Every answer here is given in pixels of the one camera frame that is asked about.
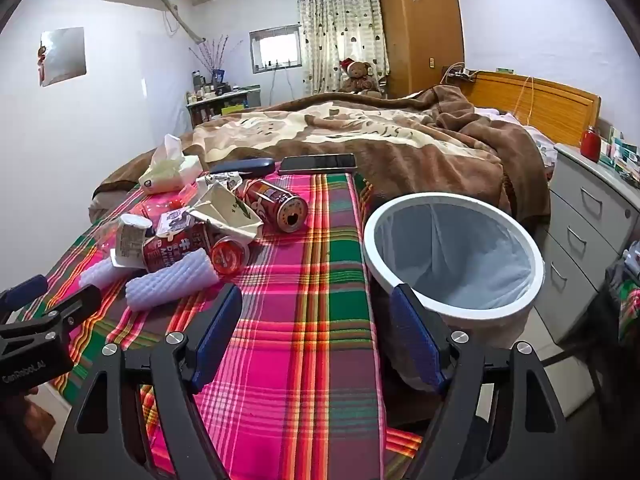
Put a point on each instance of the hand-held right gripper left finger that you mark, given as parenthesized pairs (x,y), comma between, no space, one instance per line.
(216,327)

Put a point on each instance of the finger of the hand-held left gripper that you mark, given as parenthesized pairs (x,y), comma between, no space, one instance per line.
(70,306)
(22,291)

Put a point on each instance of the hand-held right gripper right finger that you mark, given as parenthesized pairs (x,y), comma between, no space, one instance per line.
(415,335)

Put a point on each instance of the white foam fruit net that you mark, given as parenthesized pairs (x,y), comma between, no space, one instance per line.
(170,280)
(97,274)

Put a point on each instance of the red snack wrapper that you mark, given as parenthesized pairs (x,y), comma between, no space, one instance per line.
(229,256)
(175,203)

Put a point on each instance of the white round trash bin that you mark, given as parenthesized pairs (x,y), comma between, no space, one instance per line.
(450,260)

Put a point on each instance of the red drink can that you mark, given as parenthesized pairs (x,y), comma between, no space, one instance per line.
(272,202)
(167,252)

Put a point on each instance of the cream paper bag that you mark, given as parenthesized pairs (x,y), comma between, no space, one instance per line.
(225,207)

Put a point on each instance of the white printed wrapper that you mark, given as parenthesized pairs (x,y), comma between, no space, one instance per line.
(225,179)

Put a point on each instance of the pink green plaid sheet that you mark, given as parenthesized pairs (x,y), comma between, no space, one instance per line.
(300,310)

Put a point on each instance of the soft tissue pack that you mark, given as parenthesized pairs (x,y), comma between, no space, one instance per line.
(170,172)

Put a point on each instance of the dark blue glasses case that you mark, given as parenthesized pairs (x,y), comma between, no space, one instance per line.
(240,166)

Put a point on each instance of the grey drawer nightstand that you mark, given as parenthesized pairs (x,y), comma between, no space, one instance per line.
(580,240)

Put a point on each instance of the brown patterned blanket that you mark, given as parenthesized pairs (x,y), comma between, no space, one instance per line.
(400,145)

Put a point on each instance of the black smartphone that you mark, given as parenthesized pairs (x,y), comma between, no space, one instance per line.
(317,163)

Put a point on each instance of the colourful shopping bag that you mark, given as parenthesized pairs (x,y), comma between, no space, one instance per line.
(627,300)

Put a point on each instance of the cluttered small shelf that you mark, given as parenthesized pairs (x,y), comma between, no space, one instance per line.
(220,110)

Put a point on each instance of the blue vase with branches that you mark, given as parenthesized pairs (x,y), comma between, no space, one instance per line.
(217,76)

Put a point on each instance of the red jar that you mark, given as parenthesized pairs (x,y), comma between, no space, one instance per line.
(590,144)

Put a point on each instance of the brown teddy bear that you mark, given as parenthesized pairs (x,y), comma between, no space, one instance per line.
(359,77)

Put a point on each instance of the white power strip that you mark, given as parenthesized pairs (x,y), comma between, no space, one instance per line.
(460,74)

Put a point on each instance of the wooden headboard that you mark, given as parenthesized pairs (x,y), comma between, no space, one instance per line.
(540,100)

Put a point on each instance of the row of small boxes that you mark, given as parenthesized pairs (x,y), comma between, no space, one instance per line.
(622,152)

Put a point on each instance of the small window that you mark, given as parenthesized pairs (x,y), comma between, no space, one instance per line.
(275,50)

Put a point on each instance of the wooden wardrobe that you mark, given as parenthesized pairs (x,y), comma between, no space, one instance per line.
(420,35)

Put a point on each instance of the air conditioner pipe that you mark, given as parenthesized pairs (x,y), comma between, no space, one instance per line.
(182,22)

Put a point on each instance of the patterned curtain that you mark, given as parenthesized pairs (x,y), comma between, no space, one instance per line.
(340,25)

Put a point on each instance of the silver wall poster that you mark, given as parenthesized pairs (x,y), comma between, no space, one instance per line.
(62,57)

